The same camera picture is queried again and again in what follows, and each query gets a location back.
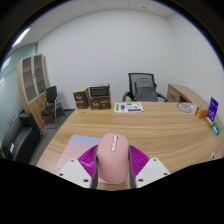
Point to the white printed paper sheet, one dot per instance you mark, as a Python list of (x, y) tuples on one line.
[(128, 107)]

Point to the wooden side desk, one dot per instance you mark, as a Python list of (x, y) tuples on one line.
[(181, 93)]

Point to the wide brown cardboard box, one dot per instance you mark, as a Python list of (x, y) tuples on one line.
[(100, 103)]

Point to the tan flat box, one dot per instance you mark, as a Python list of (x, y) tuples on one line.
[(209, 122)]

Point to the pink and blue mouse pad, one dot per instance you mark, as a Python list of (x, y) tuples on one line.
[(78, 146)]

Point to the pink computer mouse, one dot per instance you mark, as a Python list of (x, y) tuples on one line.
[(112, 160)]

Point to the long ceiling light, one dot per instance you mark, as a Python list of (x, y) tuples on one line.
[(21, 37)]

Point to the green box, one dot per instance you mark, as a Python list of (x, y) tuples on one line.
[(216, 128)]

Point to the black leather sofa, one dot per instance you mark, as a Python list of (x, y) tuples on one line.
[(20, 136)]

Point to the small black visitor chair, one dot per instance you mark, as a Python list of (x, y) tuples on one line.
[(50, 100)]

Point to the orange wooden box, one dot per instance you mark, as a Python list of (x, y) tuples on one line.
[(201, 112)]

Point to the wooden shelf unit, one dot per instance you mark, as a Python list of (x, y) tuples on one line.
[(31, 83)]

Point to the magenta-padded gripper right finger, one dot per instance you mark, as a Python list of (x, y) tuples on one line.
[(151, 171)]

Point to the small brown cardboard box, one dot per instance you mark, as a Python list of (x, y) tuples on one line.
[(81, 98)]

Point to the black mesh office chair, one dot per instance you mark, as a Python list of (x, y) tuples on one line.
[(145, 88)]

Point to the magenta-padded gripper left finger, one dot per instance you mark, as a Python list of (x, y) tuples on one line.
[(75, 171)]

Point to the purple standing sign card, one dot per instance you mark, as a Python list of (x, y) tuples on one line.
[(213, 109)]

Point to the dark open cardboard box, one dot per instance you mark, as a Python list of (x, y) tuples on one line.
[(99, 90)]

